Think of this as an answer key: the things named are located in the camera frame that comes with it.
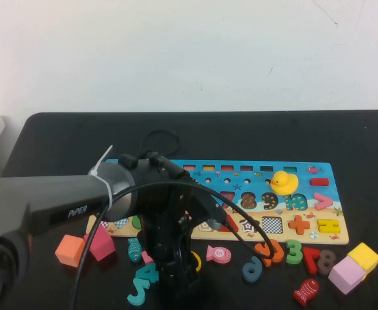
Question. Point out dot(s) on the red triangle piece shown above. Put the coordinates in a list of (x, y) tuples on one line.
[(230, 226)]

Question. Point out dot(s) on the yellow cube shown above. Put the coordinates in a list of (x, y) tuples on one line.
[(364, 255)]

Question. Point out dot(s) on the green number three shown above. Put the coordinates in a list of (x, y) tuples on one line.
[(293, 258)]

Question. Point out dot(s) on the red wooden fish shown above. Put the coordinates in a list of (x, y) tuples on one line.
[(305, 292)]

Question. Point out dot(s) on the teal number four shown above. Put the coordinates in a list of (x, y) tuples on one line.
[(148, 274)]

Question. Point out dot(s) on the pink greater-than sign piece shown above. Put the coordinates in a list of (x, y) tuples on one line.
[(328, 201)]

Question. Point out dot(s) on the orange number ten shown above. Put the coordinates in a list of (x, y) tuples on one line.
[(279, 247)]

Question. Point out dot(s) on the magenta cube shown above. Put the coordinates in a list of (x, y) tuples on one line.
[(103, 245)]

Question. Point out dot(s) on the red number seven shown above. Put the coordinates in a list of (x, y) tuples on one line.
[(311, 263)]

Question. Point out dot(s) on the teal hook-shaped number piece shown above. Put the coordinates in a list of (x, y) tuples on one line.
[(140, 292)]

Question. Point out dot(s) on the pink wooden fish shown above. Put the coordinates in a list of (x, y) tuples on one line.
[(222, 255)]

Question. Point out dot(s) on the orange cube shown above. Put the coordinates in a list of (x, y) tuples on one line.
[(69, 252)]

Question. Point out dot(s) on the yellow number six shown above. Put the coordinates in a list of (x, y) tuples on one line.
[(197, 261)]

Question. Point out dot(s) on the teal wooden fish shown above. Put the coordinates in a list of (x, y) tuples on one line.
[(134, 250)]

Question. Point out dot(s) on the dark blue number nine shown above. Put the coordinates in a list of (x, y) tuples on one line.
[(256, 262)]

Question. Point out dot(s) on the white zip tie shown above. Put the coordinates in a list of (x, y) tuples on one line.
[(109, 193)]

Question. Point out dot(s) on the light pink cube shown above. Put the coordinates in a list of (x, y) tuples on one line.
[(343, 274)]

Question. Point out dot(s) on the green circle piece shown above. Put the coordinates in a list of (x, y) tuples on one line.
[(137, 223)]

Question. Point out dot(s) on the pink number five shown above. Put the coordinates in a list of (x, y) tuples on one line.
[(147, 258)]

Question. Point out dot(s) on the yellow equals sign piece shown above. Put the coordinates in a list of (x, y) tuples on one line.
[(327, 222)]

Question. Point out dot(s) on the brown number eight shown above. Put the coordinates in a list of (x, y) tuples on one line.
[(325, 262)]

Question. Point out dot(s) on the orange plus sign piece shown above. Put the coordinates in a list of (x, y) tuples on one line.
[(298, 224)]

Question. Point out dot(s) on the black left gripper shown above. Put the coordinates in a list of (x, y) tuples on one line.
[(163, 226)]

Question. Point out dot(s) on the red minus sign piece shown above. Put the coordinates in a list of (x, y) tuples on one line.
[(318, 182)]

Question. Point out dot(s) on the blue wooden number puzzle board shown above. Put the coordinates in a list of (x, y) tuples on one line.
[(282, 239)]

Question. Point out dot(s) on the yellow rubber duck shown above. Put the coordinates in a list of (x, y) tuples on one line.
[(285, 184)]

